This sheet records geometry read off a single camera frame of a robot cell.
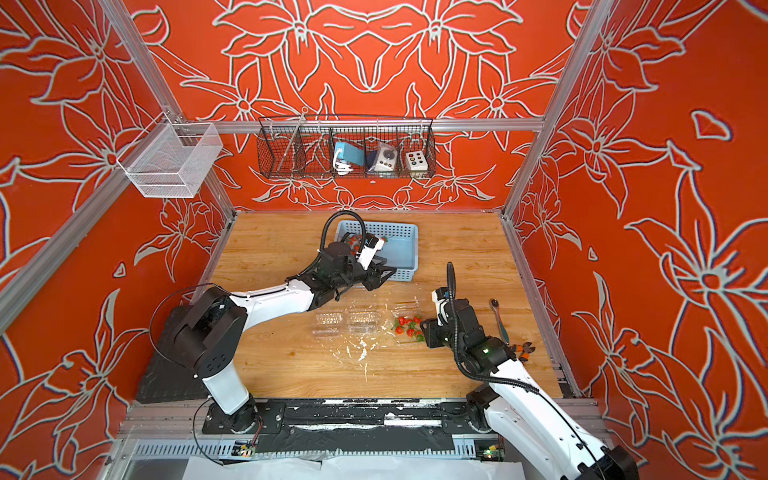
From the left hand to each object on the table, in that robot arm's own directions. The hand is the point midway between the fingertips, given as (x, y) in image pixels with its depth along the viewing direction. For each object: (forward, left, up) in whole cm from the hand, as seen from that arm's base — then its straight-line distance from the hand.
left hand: (392, 263), depth 83 cm
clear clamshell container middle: (-10, +8, -17) cm, 22 cm away
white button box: (+32, -6, +13) cm, 35 cm away
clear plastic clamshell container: (-9, -5, -16) cm, 19 cm away
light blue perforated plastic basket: (+18, -3, -15) cm, 23 cm away
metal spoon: (-2, -33, -16) cm, 37 cm away
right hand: (-14, -8, -8) cm, 18 cm away
